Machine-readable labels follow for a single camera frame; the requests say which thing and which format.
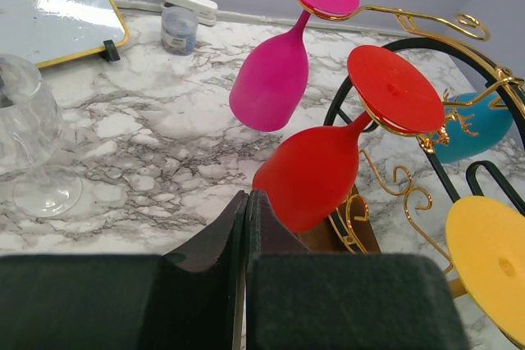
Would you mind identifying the yellow wine glass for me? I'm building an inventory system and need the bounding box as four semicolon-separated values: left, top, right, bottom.
445;196;524;345

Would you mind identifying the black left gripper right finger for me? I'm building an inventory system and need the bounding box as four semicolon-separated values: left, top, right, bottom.
246;191;469;349

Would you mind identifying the wooden rack base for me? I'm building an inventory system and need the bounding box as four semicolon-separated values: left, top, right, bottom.
294;186;381;254

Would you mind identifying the red wine glass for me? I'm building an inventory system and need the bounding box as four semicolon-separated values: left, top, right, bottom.
252;45;445;233

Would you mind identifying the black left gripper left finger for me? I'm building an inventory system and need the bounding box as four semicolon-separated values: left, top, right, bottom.
1;192;248;349

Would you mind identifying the pink wine glass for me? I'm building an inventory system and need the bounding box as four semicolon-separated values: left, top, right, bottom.
229;0;360;132

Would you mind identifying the small whiteboard gold frame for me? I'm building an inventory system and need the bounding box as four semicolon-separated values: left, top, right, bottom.
1;0;129;68

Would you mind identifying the gold wire glass rack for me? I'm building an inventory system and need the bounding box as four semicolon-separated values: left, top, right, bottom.
298;1;524;254

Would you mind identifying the blue wine glass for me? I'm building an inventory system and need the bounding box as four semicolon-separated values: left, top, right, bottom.
435;93;514;164

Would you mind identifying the clear wine glass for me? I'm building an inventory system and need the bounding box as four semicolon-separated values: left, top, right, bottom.
1;54;82;218

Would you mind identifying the white eraser box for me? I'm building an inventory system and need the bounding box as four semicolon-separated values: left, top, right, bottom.
161;0;218;26

